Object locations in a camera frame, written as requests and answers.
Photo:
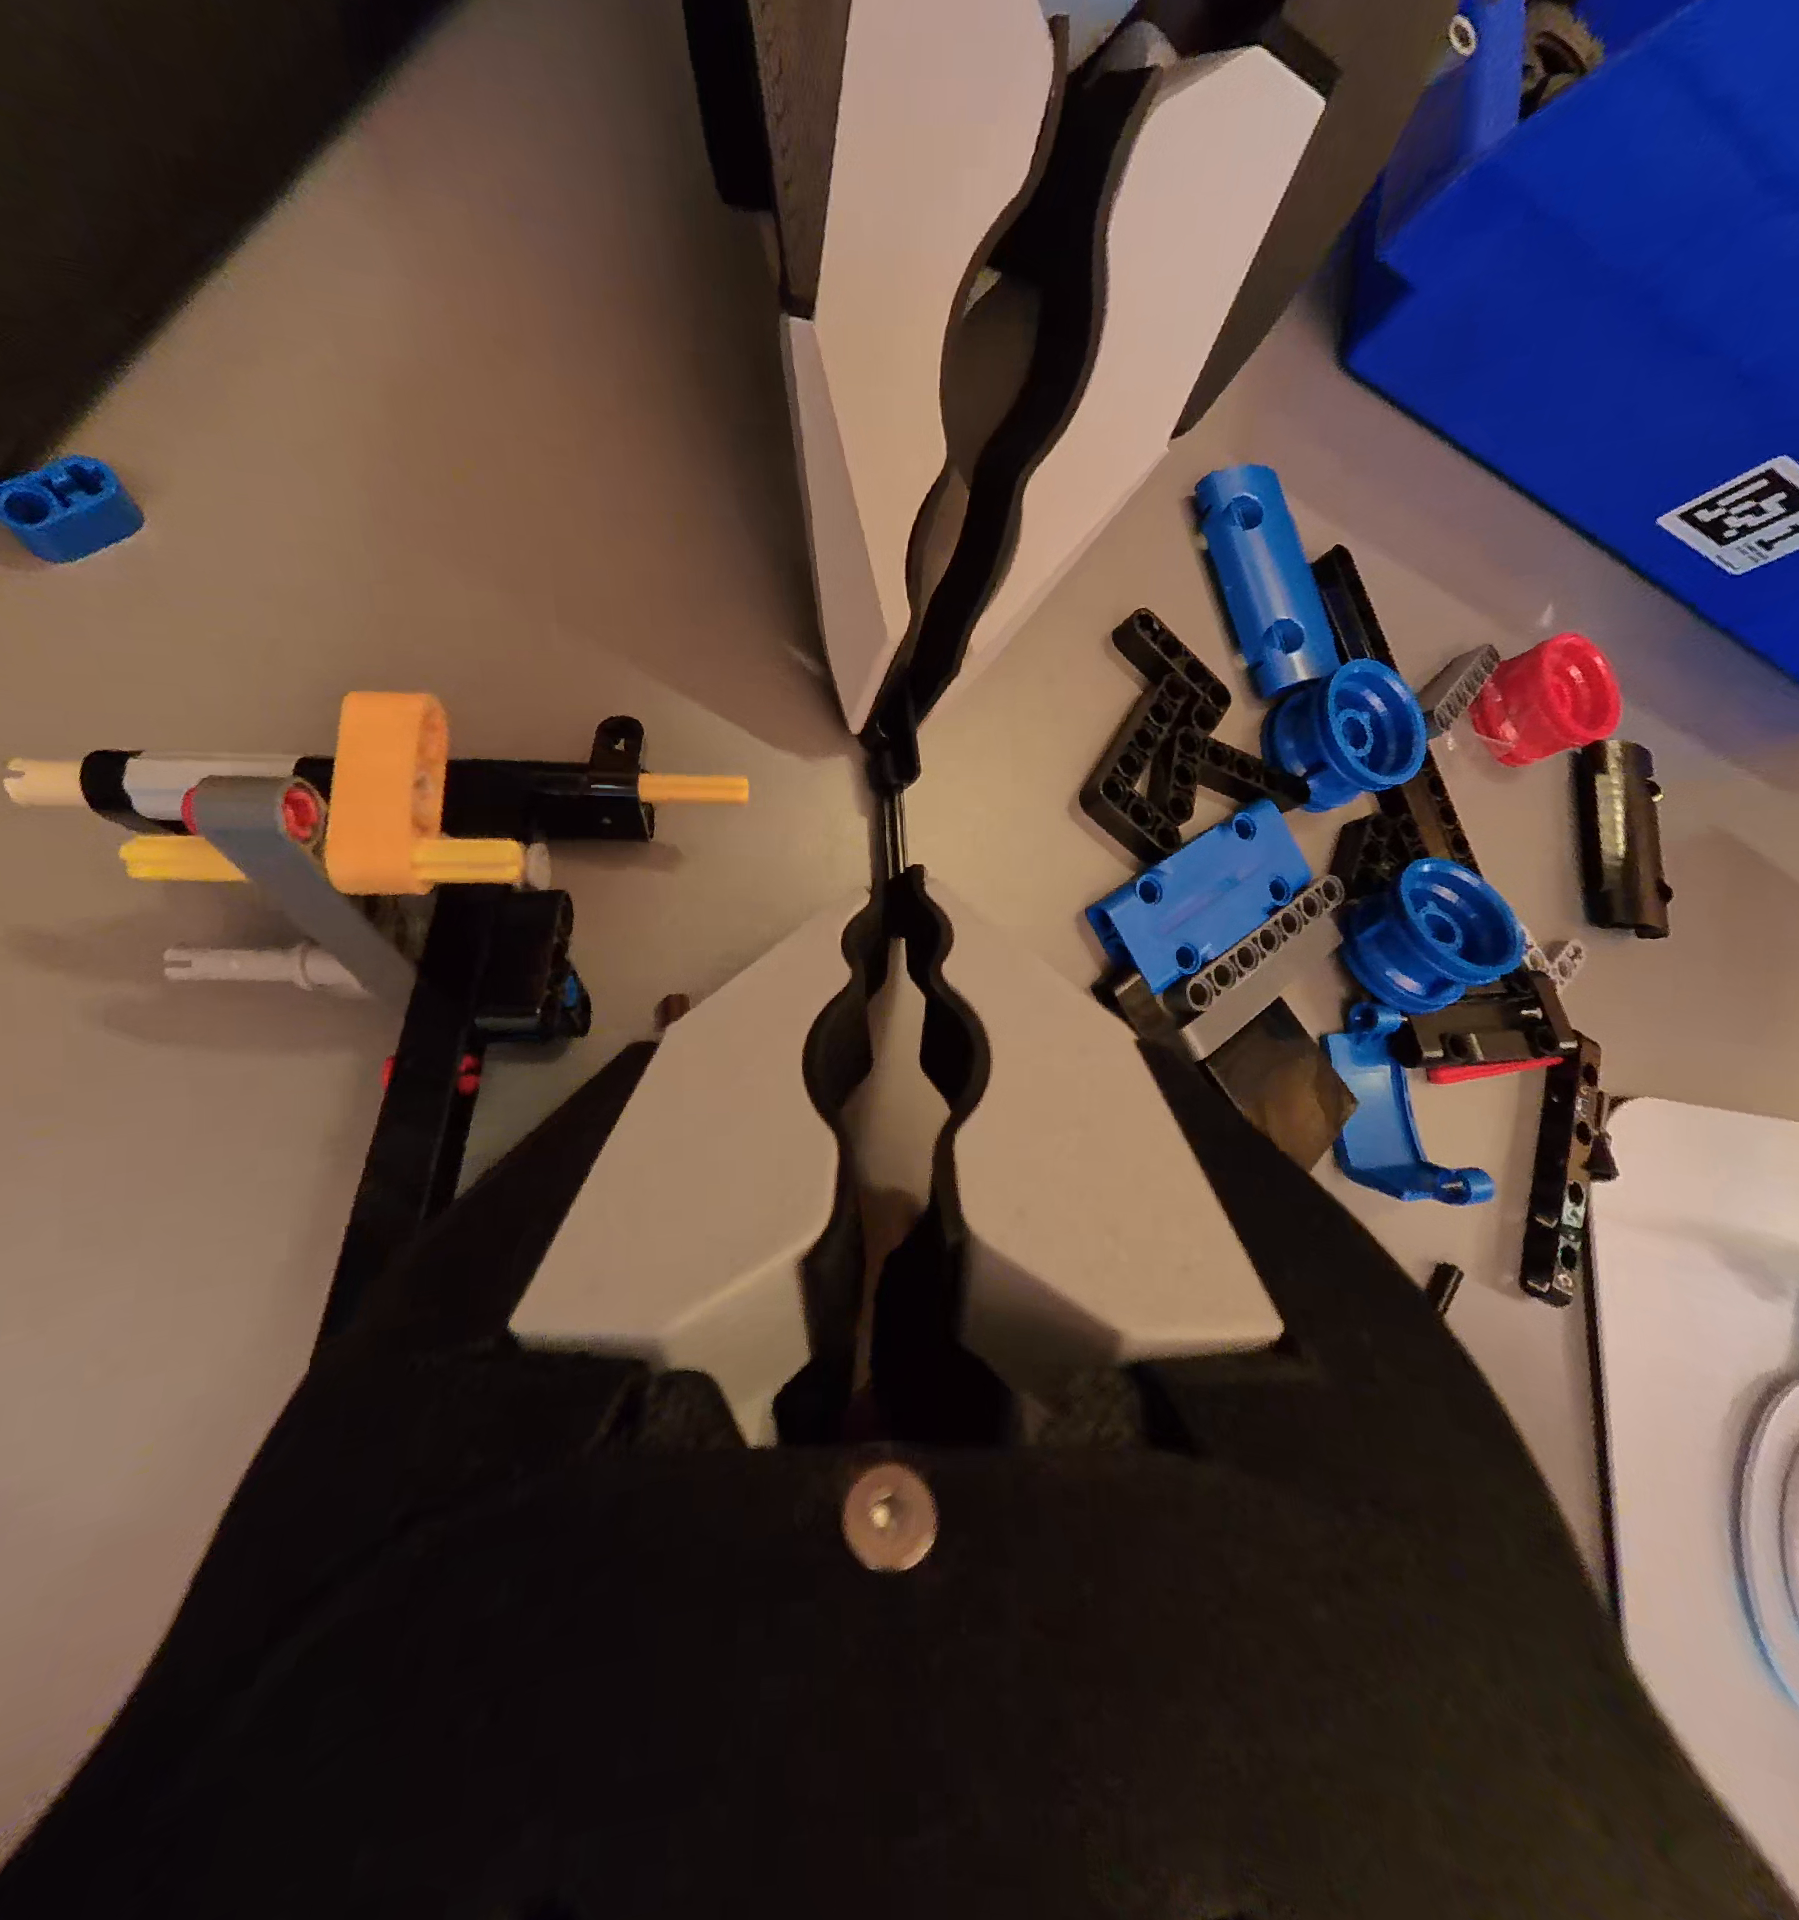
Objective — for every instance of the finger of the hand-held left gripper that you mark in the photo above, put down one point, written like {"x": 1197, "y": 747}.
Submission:
{"x": 900, "y": 225}
{"x": 1198, "y": 271}

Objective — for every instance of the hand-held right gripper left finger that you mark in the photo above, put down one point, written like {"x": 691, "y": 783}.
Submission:
{"x": 674, "y": 1199}

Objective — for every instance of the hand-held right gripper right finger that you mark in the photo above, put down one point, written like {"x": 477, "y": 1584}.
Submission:
{"x": 1125, "y": 1199}

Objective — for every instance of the black toy beam assembly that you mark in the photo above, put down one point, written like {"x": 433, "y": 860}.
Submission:
{"x": 434, "y": 1050}

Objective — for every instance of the yellow toy axle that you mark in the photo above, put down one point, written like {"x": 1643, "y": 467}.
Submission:
{"x": 463, "y": 861}
{"x": 696, "y": 788}

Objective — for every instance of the short black toy axle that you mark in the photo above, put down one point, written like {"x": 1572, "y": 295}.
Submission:
{"x": 893, "y": 840}

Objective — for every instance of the black toy axle connector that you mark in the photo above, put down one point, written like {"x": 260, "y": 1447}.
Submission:
{"x": 889, "y": 747}

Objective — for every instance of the orange thin toy beam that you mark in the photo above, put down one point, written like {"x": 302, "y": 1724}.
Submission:
{"x": 387, "y": 780}

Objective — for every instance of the grey desk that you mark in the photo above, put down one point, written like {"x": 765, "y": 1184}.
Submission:
{"x": 463, "y": 449}

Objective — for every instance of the black rubber toy tire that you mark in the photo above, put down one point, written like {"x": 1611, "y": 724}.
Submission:
{"x": 1559, "y": 38}

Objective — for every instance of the blue arched toy panel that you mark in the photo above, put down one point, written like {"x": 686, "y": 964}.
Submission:
{"x": 1372, "y": 1110}

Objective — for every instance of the tagged blue storage bin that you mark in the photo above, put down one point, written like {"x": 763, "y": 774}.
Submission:
{"x": 1589, "y": 301}

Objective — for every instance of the red thin toy axle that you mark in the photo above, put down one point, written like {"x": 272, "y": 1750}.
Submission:
{"x": 1492, "y": 1071}

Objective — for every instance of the blue toy wheel rim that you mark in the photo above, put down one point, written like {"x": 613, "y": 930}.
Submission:
{"x": 1349, "y": 736}
{"x": 1432, "y": 930}

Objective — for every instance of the pile of black toy beams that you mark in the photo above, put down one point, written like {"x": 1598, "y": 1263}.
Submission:
{"x": 1170, "y": 736}

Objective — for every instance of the white small angled beam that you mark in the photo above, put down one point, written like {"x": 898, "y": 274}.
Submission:
{"x": 1555, "y": 961}

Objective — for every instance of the red toy wheel rim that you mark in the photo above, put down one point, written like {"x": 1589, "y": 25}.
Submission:
{"x": 1543, "y": 699}

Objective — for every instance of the white book stand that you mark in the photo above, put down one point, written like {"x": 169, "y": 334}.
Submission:
{"x": 1693, "y": 1274}

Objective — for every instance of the black rounded toy tile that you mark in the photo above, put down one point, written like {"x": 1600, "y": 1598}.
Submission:
{"x": 1618, "y": 840}

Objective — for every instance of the blue small toy connector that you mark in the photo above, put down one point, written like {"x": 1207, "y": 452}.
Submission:
{"x": 66, "y": 507}

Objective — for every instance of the black toy frame assembly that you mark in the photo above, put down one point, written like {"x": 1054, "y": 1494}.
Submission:
{"x": 1559, "y": 1170}

